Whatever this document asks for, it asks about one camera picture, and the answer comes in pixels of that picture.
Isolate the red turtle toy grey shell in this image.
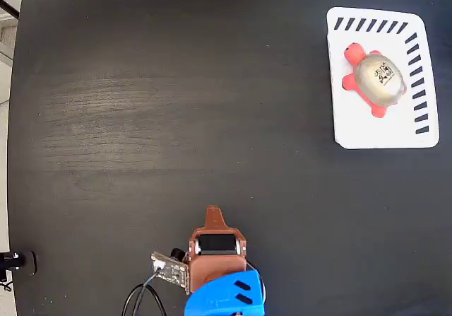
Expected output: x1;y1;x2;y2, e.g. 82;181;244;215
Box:
340;42;408;119

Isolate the white plastic tray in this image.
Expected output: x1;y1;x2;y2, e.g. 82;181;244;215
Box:
326;6;441;151

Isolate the black table clamp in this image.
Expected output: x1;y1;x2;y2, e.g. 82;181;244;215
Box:
0;250;38;283

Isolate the black metal bar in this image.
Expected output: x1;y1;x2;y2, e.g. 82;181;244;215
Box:
0;0;20;20

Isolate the bare camera circuit board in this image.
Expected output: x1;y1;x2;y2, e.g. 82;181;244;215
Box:
150;247;191;291

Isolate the black camera cable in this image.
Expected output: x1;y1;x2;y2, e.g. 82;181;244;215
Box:
121;273;169;316

